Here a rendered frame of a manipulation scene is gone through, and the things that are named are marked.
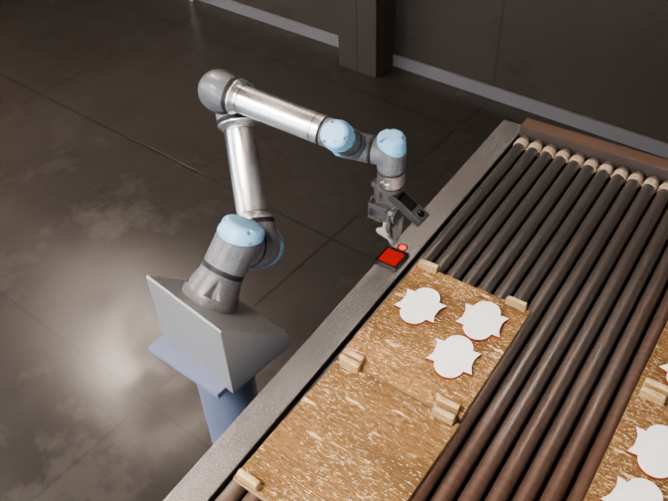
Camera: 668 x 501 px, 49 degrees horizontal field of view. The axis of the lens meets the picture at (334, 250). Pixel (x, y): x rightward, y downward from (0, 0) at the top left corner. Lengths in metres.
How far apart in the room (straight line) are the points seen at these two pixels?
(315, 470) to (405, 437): 0.22
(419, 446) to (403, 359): 0.26
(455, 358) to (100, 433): 1.62
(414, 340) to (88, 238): 2.30
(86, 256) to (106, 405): 0.92
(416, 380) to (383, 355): 0.11
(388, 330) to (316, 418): 0.33
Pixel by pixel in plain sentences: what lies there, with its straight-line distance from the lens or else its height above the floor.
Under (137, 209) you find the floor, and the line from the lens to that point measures 3.98.
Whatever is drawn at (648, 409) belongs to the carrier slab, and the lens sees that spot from 1.92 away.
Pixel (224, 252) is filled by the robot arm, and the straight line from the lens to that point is 1.87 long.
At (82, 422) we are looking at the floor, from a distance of 3.11.
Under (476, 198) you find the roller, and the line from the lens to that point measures 2.40.
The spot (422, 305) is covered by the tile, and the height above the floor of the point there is 0.95.
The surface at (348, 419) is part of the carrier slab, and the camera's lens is 1.78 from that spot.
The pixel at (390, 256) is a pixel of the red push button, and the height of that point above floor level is 0.93.
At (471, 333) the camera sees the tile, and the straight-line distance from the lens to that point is 1.95.
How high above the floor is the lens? 2.41
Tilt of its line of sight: 43 degrees down
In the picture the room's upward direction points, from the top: 3 degrees counter-clockwise
